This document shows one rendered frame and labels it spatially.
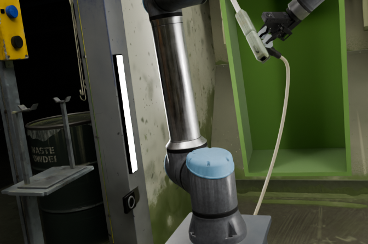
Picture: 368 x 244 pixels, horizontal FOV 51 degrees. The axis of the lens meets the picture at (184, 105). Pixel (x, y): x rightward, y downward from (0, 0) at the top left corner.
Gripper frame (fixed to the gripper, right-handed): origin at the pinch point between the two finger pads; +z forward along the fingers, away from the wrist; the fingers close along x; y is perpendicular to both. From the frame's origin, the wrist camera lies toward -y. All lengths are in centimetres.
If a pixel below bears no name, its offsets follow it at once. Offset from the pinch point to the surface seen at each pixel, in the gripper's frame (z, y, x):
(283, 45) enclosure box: 8, 59, 39
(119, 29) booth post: 51, -31, 45
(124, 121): 75, -19, 5
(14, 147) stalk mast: 87, -70, -16
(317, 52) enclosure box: -3, 72, 28
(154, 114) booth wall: 85, 13, 27
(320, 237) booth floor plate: 63, 106, -56
